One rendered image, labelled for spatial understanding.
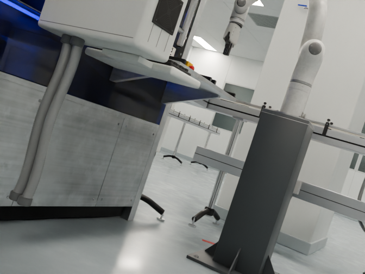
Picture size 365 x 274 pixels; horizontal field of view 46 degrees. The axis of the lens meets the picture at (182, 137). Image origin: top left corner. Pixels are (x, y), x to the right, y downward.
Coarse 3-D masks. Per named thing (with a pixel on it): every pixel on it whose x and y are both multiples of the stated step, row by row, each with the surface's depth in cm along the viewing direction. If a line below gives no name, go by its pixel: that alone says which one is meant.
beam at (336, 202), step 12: (204, 156) 326; (216, 156) 322; (228, 156) 317; (216, 168) 320; (228, 168) 316; (240, 168) 312; (300, 180) 291; (300, 192) 290; (312, 192) 287; (324, 192) 283; (336, 192) 285; (324, 204) 282; (336, 204) 279; (348, 204) 276; (360, 204) 273; (348, 216) 275; (360, 216) 272
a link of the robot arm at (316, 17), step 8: (312, 0) 231; (320, 0) 229; (312, 8) 228; (320, 8) 227; (312, 16) 228; (320, 16) 227; (312, 24) 228; (320, 24) 228; (304, 32) 234; (312, 32) 230; (320, 32) 230; (304, 40) 235; (320, 40) 234
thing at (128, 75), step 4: (116, 68) 205; (112, 72) 206; (116, 72) 205; (120, 72) 204; (124, 72) 203; (128, 72) 202; (132, 72) 201; (112, 76) 205; (116, 76) 204; (120, 76) 203; (124, 76) 202; (128, 76) 201; (132, 76) 200; (136, 76) 199; (140, 76) 198; (144, 76) 198; (112, 80) 205; (116, 80) 205; (120, 80) 205; (124, 80) 205
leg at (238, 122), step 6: (240, 120) 319; (234, 126) 321; (240, 126) 320; (234, 132) 319; (234, 138) 319; (228, 144) 321; (234, 144) 320; (228, 150) 320; (222, 174) 319; (216, 180) 321; (222, 180) 321; (216, 186) 320; (216, 192) 320; (210, 198) 321; (216, 198) 321; (210, 204) 320; (210, 216) 321
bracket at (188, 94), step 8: (168, 88) 249; (176, 88) 247; (184, 88) 244; (192, 88) 242; (168, 96) 248; (176, 96) 246; (184, 96) 244; (192, 96) 241; (200, 96) 239; (208, 96) 237; (216, 96) 235
